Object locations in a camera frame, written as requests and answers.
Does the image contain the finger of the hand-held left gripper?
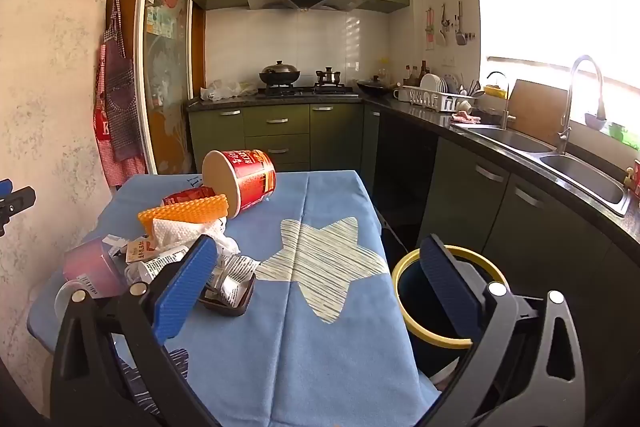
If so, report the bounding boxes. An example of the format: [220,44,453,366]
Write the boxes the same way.
[0,178,37,238]

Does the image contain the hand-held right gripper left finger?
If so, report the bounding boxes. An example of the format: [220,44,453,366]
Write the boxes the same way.
[50,234,221,427]

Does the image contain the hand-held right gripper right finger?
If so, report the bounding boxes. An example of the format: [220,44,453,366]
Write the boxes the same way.
[420,234,587,427]

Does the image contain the yellow rimmed trash bin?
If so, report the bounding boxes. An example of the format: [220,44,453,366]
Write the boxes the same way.
[391,246,511,383]

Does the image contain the white printed wrapper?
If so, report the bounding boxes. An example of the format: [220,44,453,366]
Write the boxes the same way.
[210,254,261,305]
[125,247,190,285]

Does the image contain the dark brown plastic tray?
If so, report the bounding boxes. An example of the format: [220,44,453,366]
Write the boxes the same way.
[197,272,257,319]

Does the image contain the white paper towel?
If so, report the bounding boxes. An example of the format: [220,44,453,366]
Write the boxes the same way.
[150,216,241,258]

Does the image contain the small beige packet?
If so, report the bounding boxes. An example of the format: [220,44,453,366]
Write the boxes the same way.
[125,239,155,264]

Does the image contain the orange sponge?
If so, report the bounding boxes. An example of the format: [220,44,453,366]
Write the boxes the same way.
[138,194,230,225]

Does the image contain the red and white milk carton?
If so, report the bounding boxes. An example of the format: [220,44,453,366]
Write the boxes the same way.
[161,187,217,208]

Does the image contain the pink plastic cup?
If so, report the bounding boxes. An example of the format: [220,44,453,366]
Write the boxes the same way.
[62,239,126,300]

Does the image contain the clear plastic lid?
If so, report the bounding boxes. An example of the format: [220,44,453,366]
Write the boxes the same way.
[54,279,77,314]

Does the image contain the red instant noodle cup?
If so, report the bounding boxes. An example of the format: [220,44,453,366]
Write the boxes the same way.
[201,149,277,220]

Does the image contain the red checked apron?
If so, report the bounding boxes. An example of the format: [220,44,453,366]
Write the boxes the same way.
[93,0,148,188]

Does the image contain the blue star print tablecloth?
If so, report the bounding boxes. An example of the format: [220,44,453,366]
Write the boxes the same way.
[27,169,443,427]

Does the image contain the purple checked apron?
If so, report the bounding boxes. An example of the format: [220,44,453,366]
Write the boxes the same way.
[102,0,138,160]

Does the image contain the steel double sink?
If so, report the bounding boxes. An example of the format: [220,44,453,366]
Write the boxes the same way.
[465,127,632,217]

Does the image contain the green lower cabinets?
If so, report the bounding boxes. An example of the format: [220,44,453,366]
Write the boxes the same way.
[187,99,640,358]

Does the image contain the white dish rack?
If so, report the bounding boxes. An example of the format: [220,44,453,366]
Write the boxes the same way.
[400,84,478,112]

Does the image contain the wooden cutting board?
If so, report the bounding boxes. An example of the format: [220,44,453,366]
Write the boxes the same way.
[507,79,571,148]

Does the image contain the white plastic bag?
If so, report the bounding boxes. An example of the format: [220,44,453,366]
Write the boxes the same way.
[200,79,258,102]

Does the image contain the printed sliding glass door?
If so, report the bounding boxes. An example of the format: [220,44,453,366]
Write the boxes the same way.
[135,0,201,175]

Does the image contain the black frying pan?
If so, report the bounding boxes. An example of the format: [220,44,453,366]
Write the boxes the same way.
[356,77,401,98]

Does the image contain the small red box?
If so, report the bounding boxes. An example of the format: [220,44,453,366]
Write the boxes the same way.
[625,159,640,198]

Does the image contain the tall steel faucet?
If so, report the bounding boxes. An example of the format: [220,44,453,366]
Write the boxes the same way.
[557,55,607,155]

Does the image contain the group of sauce bottles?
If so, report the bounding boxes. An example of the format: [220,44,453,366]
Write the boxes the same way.
[404,59,431,85]

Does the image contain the gas stove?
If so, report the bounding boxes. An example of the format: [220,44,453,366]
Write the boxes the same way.
[257,82,360,98]

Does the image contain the black wok with lid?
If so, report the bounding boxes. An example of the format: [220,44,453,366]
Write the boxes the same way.
[259,60,302,86]

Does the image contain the hanging spatula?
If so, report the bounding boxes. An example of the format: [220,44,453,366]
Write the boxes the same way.
[454,2,469,46]

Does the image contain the yellow container with handle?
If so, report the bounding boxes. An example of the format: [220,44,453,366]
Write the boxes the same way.
[484,72,510,98]

